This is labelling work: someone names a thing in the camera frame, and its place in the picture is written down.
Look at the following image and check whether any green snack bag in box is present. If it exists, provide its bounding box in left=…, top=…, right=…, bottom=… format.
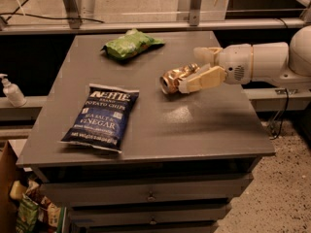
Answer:
left=16, top=194, right=39, bottom=233

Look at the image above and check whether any blue kettle chips bag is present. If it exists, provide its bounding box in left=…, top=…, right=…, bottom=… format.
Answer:
left=61, top=83, right=139, bottom=152

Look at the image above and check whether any brown cardboard box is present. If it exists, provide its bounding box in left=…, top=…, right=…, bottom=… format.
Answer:
left=0, top=142, right=21, bottom=233

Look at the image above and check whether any grey drawer cabinet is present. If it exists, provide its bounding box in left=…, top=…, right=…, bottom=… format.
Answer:
left=17, top=31, right=274, bottom=233

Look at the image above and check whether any metal rail frame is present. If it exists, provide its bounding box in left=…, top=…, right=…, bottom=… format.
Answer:
left=1, top=0, right=310, bottom=35

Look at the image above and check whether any black cable on floor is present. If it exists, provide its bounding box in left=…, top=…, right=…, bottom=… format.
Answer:
left=266, top=87, right=291, bottom=141

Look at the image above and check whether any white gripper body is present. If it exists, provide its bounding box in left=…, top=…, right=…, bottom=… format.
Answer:
left=218, top=44, right=253, bottom=84

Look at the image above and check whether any black cable behind glass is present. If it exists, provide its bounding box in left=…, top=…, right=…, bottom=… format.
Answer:
left=0, top=12, right=105, bottom=24

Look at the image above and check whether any green chips bag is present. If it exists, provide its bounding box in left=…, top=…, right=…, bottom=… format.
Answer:
left=102, top=29, right=165, bottom=60

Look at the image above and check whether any white pump bottle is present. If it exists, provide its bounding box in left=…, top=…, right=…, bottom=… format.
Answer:
left=0, top=74, right=26, bottom=107

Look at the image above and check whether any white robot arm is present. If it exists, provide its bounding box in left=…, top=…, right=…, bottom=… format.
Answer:
left=178, top=26, right=311, bottom=93

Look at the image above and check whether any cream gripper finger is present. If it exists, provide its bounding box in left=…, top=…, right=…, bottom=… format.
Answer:
left=193, top=47, right=223, bottom=66
left=178, top=64, right=227, bottom=93

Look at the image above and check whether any orange soda can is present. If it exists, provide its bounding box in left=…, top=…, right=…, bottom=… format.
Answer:
left=159, top=63, right=200, bottom=94

